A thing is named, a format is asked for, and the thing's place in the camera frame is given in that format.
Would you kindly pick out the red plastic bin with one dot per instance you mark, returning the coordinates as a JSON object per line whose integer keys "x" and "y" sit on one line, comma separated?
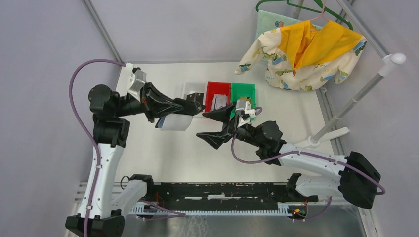
{"x": 216, "y": 88}

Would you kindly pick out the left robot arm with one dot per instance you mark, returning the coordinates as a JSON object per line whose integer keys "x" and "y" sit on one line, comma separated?
{"x": 100, "y": 214}

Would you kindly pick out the black leather card holder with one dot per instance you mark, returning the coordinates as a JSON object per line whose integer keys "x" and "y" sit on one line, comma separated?
{"x": 181, "y": 120}

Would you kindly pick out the light green towel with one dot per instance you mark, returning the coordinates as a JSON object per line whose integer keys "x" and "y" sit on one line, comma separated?
{"x": 268, "y": 23}

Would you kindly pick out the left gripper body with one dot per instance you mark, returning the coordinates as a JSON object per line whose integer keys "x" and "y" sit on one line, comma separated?
{"x": 148, "y": 104}

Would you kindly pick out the white cable tray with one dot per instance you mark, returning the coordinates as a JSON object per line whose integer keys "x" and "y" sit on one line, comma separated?
{"x": 142, "y": 209}

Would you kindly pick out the green plastic bin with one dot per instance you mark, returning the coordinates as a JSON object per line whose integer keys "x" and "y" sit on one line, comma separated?
{"x": 243, "y": 90}

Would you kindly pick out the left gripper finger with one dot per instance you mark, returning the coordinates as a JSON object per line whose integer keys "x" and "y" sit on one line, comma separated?
{"x": 161, "y": 99}
{"x": 166, "y": 110}

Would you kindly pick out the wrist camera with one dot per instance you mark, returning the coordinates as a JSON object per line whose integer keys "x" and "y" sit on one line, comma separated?
{"x": 244, "y": 108}
{"x": 136, "y": 82}

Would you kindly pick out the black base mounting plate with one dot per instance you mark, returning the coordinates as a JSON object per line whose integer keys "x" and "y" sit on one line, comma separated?
{"x": 223, "y": 196}

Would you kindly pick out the cards in red bin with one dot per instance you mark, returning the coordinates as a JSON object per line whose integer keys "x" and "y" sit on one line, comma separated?
{"x": 219, "y": 101}

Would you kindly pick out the pink clothes hanger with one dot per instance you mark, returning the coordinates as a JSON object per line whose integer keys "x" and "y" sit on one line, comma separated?
{"x": 321, "y": 15}

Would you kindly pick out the yellow cream children's jacket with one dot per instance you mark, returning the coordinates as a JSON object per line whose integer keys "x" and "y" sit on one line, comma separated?
{"x": 302, "y": 57}

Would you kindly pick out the green clothes hanger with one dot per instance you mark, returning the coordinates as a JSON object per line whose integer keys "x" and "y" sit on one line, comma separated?
{"x": 319, "y": 3}

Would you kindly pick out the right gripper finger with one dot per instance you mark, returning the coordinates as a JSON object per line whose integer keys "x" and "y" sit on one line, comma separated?
{"x": 222, "y": 114}
{"x": 216, "y": 139}

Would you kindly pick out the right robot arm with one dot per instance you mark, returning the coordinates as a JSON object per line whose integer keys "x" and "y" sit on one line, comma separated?
{"x": 351, "y": 177}

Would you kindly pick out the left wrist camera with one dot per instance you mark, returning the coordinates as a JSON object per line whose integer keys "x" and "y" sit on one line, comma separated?
{"x": 136, "y": 82}

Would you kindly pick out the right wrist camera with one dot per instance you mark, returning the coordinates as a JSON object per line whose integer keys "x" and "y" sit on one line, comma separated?
{"x": 244, "y": 108}

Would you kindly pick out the white plastic bin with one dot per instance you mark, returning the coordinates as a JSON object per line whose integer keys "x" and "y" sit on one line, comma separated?
{"x": 194, "y": 87}

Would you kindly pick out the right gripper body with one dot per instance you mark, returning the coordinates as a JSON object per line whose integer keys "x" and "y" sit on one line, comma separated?
{"x": 241, "y": 132}

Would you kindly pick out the cards in green bin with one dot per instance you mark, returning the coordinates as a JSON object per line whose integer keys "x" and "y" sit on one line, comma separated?
{"x": 245, "y": 99}

